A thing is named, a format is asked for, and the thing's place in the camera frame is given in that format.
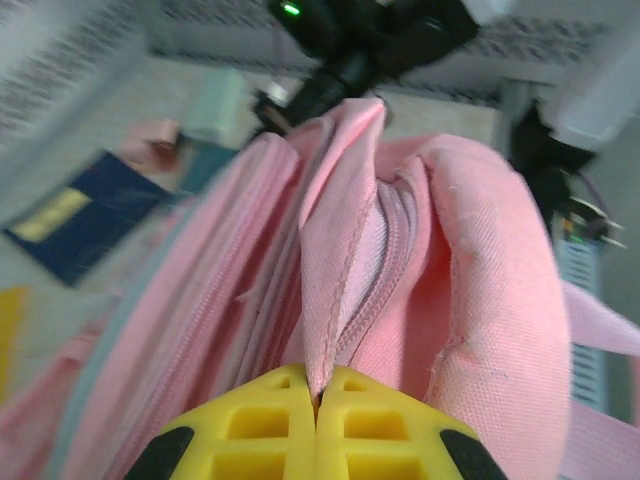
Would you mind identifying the right controller board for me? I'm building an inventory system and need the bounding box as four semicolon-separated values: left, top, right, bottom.
562;194;629;251

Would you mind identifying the pink pencil sharpener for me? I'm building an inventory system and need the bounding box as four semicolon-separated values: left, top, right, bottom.
119;118;181;174

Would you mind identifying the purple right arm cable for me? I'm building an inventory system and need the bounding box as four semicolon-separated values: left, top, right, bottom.
577;172;611;216

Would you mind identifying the grey slotted cable duct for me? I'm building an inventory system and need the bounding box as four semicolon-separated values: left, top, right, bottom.
563;239;610;407

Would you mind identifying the pink backpack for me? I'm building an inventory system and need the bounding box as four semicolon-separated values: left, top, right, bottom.
0;97;640;480

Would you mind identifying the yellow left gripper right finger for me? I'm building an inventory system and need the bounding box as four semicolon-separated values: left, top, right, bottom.
315;364;507;480

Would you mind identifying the navy book with gold label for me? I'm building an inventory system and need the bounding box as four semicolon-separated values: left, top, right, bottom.
2;152;176;287

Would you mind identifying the light green pencil case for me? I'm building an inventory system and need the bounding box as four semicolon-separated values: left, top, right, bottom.
184;67;246;146

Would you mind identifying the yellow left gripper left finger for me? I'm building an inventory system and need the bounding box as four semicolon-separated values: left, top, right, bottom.
124;363;321;480

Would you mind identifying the yellow book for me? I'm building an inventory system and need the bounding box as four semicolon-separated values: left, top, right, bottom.
0;287;26;401

